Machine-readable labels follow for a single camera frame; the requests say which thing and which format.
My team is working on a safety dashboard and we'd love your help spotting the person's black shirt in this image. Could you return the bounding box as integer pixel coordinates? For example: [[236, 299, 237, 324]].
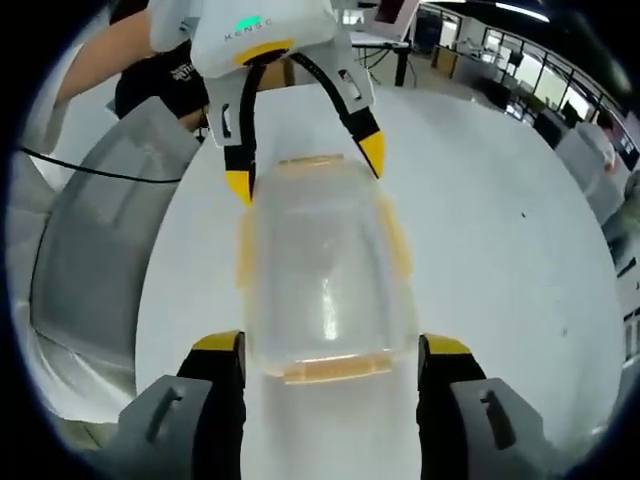
[[113, 39, 211, 132]]

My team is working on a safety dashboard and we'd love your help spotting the clear container with yellow clips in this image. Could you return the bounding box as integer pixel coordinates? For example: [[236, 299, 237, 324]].
[[234, 154, 419, 387]]

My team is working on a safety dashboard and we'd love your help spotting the white desk with black leg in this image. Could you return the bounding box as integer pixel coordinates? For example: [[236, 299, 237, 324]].
[[349, 28, 419, 89]]

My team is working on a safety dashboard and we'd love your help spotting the black cable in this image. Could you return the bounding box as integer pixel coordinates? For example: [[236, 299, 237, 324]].
[[18, 143, 182, 185]]

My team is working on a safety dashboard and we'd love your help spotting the yellow cabinet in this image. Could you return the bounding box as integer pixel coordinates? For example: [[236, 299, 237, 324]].
[[432, 46, 459, 80]]

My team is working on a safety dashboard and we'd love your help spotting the grey mesh chair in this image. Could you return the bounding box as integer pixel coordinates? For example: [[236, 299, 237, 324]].
[[28, 94, 202, 417]]

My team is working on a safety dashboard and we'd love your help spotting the clear plastic box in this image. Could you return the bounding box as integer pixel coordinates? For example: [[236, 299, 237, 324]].
[[243, 164, 417, 371]]

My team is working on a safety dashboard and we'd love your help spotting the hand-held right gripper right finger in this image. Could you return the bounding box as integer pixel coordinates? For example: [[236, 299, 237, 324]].
[[416, 333, 547, 480]]

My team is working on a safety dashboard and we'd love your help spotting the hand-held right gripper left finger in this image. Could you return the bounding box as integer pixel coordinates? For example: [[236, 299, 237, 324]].
[[115, 329, 249, 480]]

